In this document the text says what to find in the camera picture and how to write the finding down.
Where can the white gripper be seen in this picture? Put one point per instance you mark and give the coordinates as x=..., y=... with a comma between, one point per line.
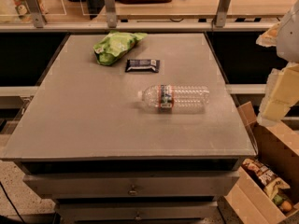
x=290, y=39

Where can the clear plastic water bottle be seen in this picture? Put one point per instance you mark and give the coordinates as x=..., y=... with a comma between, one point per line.
x=175, y=98

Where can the brown snack bag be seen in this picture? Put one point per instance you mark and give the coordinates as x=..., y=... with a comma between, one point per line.
x=259, y=172

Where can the yellow green snack bag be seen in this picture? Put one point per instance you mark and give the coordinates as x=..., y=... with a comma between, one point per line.
x=272, y=189

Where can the green rice chip bag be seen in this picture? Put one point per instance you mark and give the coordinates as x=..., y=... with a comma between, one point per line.
x=115, y=45

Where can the cardboard box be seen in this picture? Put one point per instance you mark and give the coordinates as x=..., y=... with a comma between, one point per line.
x=278, y=149

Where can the grey drawer cabinet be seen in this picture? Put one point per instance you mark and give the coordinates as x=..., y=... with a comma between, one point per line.
x=88, y=143

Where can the orange fruit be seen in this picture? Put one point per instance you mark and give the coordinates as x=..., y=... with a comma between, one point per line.
x=286, y=206

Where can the dark blue snack bar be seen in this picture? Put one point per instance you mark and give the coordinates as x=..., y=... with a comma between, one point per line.
x=152, y=65

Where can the lower drawer with knob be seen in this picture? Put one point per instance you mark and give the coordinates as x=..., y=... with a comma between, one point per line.
x=135, y=211

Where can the drawer with knob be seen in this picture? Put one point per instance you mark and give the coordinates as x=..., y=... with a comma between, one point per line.
x=135, y=211
x=139, y=184

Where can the upper drawer with knob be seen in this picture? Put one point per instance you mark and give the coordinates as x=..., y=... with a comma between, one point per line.
x=139, y=184

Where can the colourful package behind glass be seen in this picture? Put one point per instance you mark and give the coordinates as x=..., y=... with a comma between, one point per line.
x=15, y=11

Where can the right metal bracket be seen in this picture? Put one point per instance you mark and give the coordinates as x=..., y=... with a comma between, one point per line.
x=221, y=14

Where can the metal bracket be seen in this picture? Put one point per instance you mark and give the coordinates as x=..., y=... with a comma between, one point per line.
x=36, y=13
x=111, y=13
x=221, y=14

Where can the middle metal bracket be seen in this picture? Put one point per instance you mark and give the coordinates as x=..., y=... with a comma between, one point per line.
x=111, y=13

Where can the left metal bracket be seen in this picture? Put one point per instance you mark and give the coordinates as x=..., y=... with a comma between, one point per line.
x=36, y=13

